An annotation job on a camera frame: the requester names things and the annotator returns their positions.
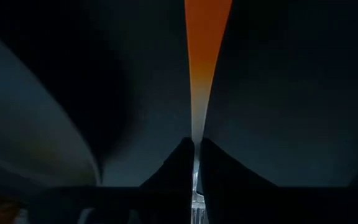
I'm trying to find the orange-handled metal fork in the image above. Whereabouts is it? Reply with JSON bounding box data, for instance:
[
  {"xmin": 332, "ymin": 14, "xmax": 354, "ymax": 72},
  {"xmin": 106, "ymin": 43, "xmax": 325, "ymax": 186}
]
[{"xmin": 184, "ymin": 0, "xmax": 233, "ymax": 224}]

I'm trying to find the black rectangular tray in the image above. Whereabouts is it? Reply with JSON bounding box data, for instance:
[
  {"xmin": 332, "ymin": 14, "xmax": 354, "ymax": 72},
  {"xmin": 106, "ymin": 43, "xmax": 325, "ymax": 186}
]
[{"xmin": 0, "ymin": 0, "xmax": 358, "ymax": 190}]

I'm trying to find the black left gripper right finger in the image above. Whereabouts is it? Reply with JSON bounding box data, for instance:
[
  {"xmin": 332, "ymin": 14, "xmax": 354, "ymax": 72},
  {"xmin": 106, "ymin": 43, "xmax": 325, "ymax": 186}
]
[{"xmin": 200, "ymin": 137, "xmax": 281, "ymax": 224}]

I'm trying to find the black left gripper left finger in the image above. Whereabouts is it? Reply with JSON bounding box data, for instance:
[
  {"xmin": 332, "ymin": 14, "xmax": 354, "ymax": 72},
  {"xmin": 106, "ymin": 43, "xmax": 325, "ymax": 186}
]
[{"xmin": 135, "ymin": 136, "xmax": 196, "ymax": 224}]

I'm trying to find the black round plate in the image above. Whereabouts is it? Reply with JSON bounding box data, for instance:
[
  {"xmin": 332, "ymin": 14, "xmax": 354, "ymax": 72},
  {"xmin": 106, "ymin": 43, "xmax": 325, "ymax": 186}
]
[{"xmin": 0, "ymin": 23, "xmax": 104, "ymax": 189}]

